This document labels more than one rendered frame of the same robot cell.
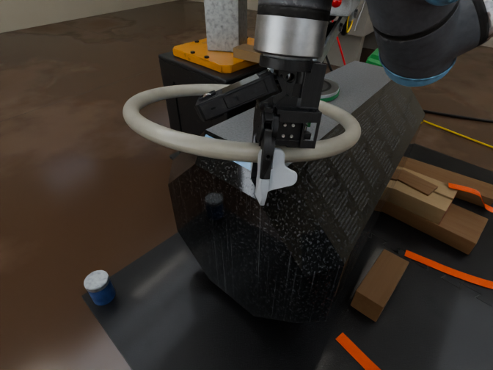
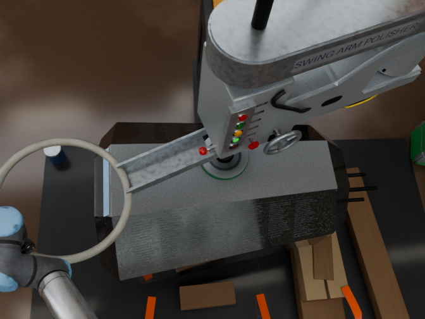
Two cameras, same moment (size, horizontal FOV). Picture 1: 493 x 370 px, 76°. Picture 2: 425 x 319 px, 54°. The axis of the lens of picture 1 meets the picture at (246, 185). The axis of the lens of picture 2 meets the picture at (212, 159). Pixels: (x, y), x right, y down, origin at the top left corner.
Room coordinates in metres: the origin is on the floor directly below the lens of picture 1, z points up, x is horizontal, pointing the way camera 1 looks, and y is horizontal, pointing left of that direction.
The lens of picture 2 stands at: (0.58, -0.61, 2.50)
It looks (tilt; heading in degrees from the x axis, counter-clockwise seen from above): 67 degrees down; 32
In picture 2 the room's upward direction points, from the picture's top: 12 degrees clockwise
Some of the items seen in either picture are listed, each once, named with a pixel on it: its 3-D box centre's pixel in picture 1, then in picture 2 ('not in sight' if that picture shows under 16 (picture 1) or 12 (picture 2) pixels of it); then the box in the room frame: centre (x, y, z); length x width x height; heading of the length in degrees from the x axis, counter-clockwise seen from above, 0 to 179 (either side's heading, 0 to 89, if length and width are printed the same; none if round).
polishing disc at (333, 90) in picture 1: (312, 86); (224, 155); (1.23, -0.26, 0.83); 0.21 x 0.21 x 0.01
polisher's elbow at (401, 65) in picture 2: not in sight; (402, 41); (1.83, -0.53, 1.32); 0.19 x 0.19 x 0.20
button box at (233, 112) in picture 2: not in sight; (235, 128); (1.12, -0.34, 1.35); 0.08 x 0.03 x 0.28; 156
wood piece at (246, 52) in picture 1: (253, 53); not in sight; (1.74, -0.04, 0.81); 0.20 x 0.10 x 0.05; 54
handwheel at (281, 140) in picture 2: not in sight; (277, 134); (1.29, -0.42, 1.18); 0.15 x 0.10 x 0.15; 156
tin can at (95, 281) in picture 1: (100, 288); (54, 152); (0.80, 0.65, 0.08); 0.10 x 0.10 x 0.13
